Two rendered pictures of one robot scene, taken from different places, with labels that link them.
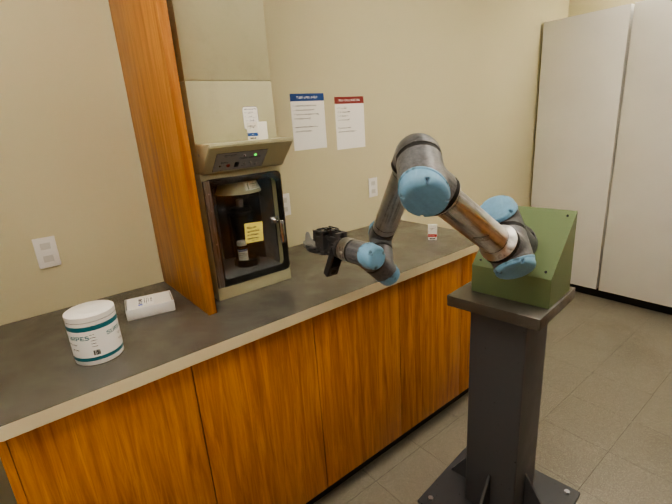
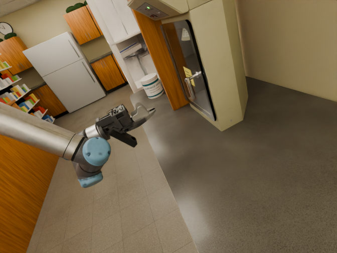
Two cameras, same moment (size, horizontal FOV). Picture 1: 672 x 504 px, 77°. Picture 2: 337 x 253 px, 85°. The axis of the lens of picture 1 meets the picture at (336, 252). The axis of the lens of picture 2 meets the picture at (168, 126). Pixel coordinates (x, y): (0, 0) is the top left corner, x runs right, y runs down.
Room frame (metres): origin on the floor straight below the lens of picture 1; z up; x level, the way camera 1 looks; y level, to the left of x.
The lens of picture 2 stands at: (1.81, -0.43, 1.45)
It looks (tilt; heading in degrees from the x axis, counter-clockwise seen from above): 31 degrees down; 121
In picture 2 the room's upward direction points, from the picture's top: 24 degrees counter-clockwise
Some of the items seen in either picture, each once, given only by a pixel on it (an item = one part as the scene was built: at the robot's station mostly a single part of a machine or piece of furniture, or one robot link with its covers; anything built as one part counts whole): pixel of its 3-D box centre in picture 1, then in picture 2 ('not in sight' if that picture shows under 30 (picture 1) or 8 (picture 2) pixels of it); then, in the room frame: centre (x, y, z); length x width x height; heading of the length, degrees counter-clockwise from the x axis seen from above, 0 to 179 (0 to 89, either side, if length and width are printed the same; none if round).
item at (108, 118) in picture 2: (331, 242); (116, 122); (1.34, 0.01, 1.17); 0.12 x 0.08 x 0.09; 38
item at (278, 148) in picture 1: (247, 155); (152, 6); (1.52, 0.28, 1.46); 0.32 x 0.11 x 0.10; 128
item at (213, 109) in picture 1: (230, 189); (206, 25); (1.66, 0.40, 1.33); 0.32 x 0.25 x 0.77; 128
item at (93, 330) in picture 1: (94, 331); (152, 86); (1.12, 0.72, 1.02); 0.13 x 0.13 x 0.15
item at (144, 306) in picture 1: (149, 304); not in sight; (1.43, 0.69, 0.96); 0.16 x 0.12 x 0.04; 116
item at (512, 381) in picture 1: (503, 408); not in sight; (1.37, -0.61, 0.45); 0.48 x 0.48 x 0.90; 44
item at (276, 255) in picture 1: (250, 228); (187, 72); (1.56, 0.32, 1.19); 0.30 x 0.01 x 0.40; 127
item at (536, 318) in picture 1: (510, 296); not in sight; (1.37, -0.61, 0.92); 0.32 x 0.32 x 0.04; 44
